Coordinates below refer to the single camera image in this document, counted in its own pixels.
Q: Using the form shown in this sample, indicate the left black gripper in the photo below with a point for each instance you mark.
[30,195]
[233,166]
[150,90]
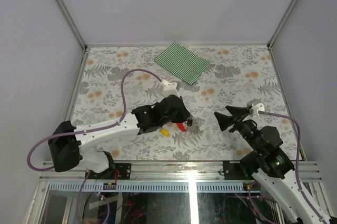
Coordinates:
[184,116]

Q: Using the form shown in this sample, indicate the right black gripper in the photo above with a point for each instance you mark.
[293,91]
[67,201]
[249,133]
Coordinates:
[236,112]

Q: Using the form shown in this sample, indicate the key with yellow tag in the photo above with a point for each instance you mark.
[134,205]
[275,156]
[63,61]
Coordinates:
[165,132]

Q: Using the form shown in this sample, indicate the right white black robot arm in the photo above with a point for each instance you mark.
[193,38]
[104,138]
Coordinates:
[271,167]

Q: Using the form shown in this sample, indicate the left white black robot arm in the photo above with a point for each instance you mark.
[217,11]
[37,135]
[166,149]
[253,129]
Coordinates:
[73,147]

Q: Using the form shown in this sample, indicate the green striped folded cloth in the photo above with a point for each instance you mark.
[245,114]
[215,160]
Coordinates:
[182,63]

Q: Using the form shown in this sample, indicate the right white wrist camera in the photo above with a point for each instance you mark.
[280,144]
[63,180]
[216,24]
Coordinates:
[255,106]

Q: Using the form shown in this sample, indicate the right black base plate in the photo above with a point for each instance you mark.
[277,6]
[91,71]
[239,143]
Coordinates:
[232,170]

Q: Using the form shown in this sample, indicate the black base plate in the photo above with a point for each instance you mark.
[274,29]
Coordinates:
[232,170]
[121,171]

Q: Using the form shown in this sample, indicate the aluminium mounting rail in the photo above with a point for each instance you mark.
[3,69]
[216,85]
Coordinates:
[174,171]

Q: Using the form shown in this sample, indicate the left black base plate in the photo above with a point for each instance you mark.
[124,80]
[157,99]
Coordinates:
[121,171]

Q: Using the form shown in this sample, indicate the blue slotted cable duct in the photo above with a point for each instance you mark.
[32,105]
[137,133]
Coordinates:
[123,186]

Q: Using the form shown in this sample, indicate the aluminium frame profiles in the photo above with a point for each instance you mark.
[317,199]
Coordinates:
[123,38]

